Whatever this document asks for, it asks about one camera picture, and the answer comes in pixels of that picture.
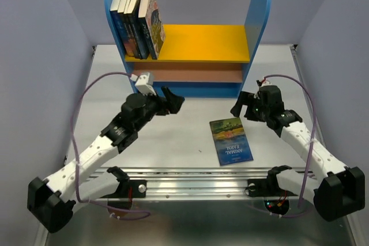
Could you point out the Animal Farm book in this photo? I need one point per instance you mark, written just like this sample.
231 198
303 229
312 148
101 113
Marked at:
230 141

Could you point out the Nineteen Eighty-Four book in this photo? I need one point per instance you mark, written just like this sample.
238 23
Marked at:
139 35

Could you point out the blue and yellow bookshelf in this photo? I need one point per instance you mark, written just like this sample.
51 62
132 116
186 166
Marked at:
208 61

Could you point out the Three Days to See book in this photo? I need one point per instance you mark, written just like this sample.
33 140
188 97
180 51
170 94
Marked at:
130 31

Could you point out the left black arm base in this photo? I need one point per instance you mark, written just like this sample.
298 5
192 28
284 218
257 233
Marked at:
129 189

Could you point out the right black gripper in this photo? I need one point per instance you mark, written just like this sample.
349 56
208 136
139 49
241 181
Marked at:
245 98

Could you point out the aluminium mounting rail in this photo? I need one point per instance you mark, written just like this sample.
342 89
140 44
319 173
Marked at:
199 184

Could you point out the Jane Eyre book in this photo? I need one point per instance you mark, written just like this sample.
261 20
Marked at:
120 26

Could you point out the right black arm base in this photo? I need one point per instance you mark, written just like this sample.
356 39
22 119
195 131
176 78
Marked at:
267 187

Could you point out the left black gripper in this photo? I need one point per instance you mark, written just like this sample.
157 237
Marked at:
174 102

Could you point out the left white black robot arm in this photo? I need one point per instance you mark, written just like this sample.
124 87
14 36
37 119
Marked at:
54 200

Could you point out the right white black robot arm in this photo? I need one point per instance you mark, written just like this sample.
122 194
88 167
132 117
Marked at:
335 191

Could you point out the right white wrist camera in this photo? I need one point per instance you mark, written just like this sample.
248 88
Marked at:
263 82

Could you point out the Little Women book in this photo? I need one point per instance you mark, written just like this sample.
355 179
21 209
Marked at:
152 26

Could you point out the A Tale of Two Cities book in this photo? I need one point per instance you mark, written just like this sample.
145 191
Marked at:
121 13

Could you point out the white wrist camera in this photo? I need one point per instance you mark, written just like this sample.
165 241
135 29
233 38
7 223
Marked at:
263 82
144 83

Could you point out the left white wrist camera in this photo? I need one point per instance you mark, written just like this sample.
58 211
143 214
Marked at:
144 83

